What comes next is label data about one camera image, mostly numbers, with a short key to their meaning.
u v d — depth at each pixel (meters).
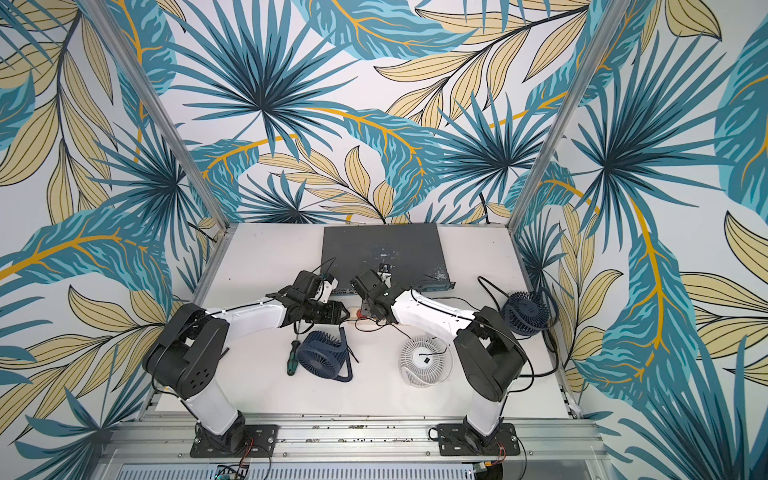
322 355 0.75
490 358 0.46
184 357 0.46
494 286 0.90
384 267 0.80
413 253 1.06
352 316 0.92
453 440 0.71
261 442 0.73
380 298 0.65
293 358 0.84
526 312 0.91
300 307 0.74
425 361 0.80
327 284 0.86
